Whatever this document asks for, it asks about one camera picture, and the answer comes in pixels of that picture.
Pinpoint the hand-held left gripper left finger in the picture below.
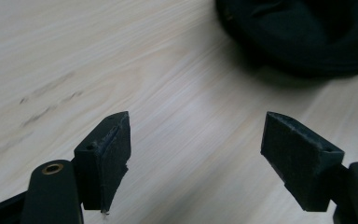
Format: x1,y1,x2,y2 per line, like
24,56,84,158
73,110,132,215

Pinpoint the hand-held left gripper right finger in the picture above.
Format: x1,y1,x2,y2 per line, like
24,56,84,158
260,111,345,213

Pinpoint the dark cloth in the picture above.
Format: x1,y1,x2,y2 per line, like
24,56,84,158
214,0,358,77

